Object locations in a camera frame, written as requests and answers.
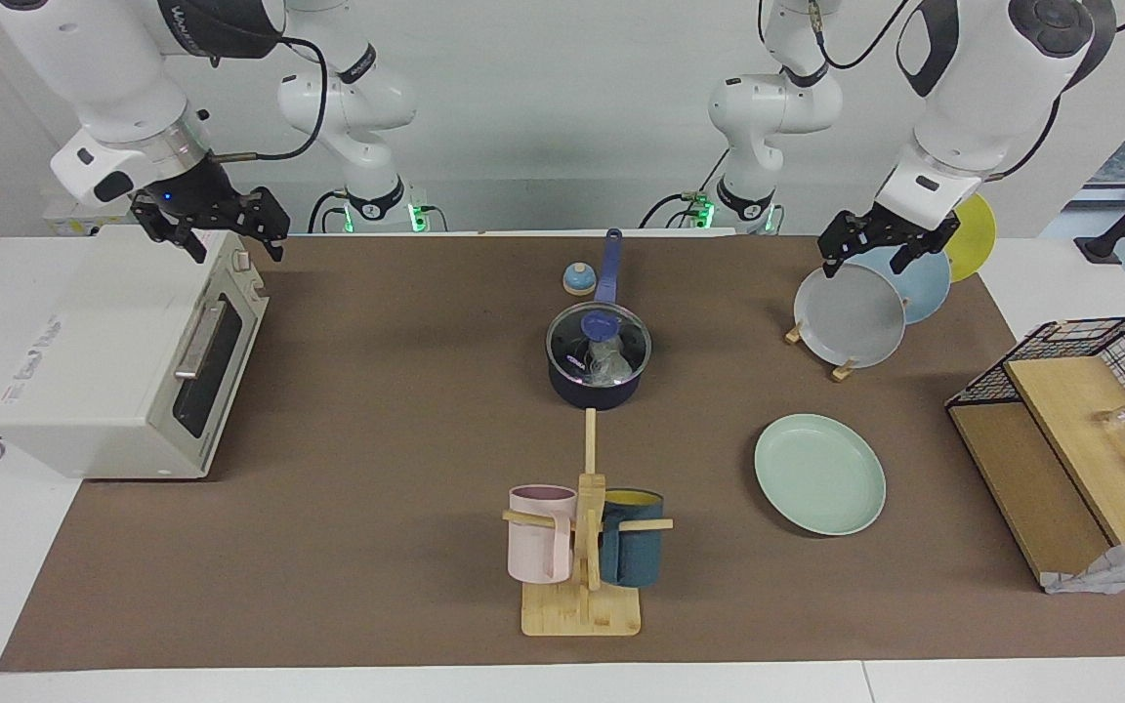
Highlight glass lid with blue knob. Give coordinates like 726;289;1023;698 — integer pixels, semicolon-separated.
546;302;652;384

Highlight white vermicelli bundle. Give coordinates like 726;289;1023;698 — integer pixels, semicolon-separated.
582;334;634;384

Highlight light blue plate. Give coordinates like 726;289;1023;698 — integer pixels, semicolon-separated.
851;244;952;325

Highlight grey plate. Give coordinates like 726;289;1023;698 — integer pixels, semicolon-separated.
794;262;907;369

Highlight yellow plate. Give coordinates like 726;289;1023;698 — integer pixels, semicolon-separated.
943;192;998;284

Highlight wooden plate rack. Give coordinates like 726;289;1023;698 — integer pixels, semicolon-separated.
785;293;910;382

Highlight mint green plate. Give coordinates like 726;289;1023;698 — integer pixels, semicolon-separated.
754;414;887;537

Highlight white box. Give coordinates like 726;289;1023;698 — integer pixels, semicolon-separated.
43;200;124;237

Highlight white toaster oven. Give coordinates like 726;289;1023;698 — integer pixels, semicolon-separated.
0;225;271;479

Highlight light wooden board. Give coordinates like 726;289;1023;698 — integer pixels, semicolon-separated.
1002;356;1125;546

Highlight brown cardboard sheet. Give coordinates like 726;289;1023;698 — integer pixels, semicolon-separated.
948;402;1115;587

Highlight dark blue saucepan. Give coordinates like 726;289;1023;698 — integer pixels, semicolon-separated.
545;227;653;411

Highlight brown table mat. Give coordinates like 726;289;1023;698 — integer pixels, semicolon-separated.
0;234;1125;673

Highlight teal mug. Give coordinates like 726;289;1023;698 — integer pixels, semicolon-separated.
600;489;665;588

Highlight pink mug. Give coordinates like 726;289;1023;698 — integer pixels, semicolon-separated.
508;485;578;585

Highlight wooden mug tree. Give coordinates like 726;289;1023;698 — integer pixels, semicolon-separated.
502;408;674;638

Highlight black base cable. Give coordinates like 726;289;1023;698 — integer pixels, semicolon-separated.
307;188;354;235
639;146;731;231

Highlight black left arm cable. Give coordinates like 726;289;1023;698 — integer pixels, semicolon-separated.
812;0;925;71

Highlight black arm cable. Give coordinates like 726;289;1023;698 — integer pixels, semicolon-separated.
206;34;330;162
812;0;925;71

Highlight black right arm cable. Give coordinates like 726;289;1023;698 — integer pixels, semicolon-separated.
206;34;330;162

